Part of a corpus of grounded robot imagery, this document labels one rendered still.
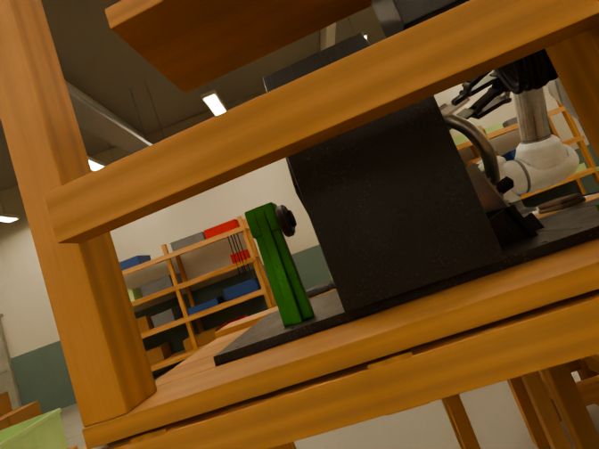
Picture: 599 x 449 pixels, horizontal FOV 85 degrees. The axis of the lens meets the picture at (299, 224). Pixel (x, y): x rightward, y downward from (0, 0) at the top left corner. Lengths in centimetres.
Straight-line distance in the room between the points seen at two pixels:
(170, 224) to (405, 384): 669
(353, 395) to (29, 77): 82
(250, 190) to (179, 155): 611
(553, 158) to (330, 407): 137
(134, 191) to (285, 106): 27
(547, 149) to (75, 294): 161
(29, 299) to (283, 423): 825
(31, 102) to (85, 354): 48
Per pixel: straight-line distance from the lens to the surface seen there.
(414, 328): 54
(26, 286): 874
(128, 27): 73
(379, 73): 53
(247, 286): 596
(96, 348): 71
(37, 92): 85
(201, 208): 687
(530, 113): 165
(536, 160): 166
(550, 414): 157
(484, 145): 86
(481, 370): 57
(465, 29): 57
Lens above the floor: 102
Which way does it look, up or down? 7 degrees up
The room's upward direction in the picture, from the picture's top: 20 degrees counter-clockwise
